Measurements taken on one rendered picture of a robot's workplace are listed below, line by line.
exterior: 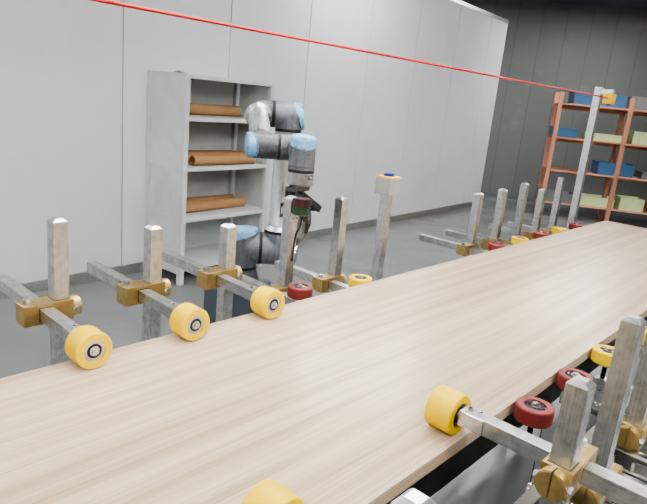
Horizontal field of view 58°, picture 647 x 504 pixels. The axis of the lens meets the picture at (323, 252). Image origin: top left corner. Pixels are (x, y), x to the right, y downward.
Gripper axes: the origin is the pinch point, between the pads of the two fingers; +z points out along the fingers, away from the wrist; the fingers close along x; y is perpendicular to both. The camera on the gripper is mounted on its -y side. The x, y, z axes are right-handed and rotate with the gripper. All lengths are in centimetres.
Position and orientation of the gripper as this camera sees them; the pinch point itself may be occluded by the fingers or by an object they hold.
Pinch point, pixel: (299, 241)
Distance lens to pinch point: 208.7
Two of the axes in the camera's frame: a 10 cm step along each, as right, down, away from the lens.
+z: -1.0, 9.6, 2.5
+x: 7.3, 2.4, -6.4
